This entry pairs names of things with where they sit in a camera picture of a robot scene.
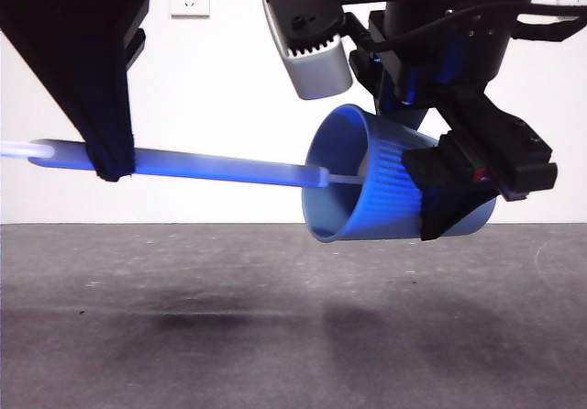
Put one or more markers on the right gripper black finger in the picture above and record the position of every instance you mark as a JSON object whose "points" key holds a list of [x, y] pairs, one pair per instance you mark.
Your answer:
{"points": [[440, 198], [408, 118]]}

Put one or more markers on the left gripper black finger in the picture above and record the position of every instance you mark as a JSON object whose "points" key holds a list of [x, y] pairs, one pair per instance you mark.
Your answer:
{"points": [[82, 60], [136, 47]]}

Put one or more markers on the blue ribbed plastic cup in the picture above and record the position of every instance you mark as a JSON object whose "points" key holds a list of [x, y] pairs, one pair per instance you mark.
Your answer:
{"points": [[385, 170]]}

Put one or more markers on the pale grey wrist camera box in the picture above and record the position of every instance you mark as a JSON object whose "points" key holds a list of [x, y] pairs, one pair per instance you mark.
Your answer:
{"points": [[321, 74]]}

